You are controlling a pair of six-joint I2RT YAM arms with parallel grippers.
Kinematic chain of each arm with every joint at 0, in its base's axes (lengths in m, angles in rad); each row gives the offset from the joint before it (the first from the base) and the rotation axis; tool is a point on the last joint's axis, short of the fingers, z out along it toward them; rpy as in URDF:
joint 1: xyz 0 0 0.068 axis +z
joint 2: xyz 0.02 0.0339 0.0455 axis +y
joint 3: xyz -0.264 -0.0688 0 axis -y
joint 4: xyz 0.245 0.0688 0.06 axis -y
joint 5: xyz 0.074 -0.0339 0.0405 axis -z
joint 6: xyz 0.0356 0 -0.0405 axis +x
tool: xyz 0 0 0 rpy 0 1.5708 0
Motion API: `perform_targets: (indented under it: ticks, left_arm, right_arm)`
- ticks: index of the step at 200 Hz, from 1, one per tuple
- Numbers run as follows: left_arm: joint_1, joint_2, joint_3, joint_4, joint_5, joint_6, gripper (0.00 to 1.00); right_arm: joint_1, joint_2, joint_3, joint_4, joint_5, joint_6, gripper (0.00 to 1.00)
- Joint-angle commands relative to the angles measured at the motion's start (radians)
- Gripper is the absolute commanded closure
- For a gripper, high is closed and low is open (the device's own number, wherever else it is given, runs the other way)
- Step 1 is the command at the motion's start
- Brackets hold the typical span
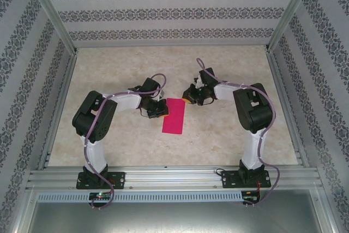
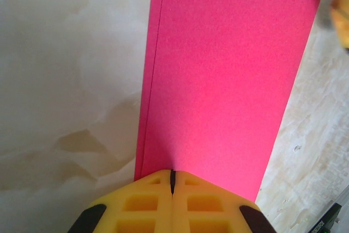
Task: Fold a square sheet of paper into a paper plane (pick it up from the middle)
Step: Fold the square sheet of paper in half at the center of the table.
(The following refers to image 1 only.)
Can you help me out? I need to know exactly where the aluminium mounting rail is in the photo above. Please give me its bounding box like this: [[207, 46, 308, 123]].
[[26, 165, 324, 190]]

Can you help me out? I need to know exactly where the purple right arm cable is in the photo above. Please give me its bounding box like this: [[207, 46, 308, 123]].
[[196, 57, 281, 208]]

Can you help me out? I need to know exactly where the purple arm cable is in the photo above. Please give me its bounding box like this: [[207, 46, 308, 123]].
[[196, 57, 281, 208], [83, 74, 168, 211]]

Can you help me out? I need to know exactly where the grey metal sheet panel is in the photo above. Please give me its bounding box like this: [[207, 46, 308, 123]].
[[27, 202, 322, 233]]

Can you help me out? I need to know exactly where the pink paper sheet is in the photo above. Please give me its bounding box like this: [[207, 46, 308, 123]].
[[161, 97, 187, 136]]

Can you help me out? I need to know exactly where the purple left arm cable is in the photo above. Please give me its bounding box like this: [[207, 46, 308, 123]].
[[83, 74, 168, 211]]

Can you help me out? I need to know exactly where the aluminium frame post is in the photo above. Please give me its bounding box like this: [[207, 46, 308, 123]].
[[264, 0, 319, 53], [23, 0, 79, 55]]

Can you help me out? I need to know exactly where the aluminium side rail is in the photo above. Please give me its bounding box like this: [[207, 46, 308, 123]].
[[266, 51, 311, 168], [37, 52, 79, 170]]

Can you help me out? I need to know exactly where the slotted grey cable duct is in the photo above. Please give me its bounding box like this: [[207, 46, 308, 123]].
[[37, 191, 243, 202]]

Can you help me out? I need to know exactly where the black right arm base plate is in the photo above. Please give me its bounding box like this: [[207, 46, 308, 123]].
[[220, 169, 271, 189]]

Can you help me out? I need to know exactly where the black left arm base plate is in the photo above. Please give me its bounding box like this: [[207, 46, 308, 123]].
[[76, 171, 127, 190]]

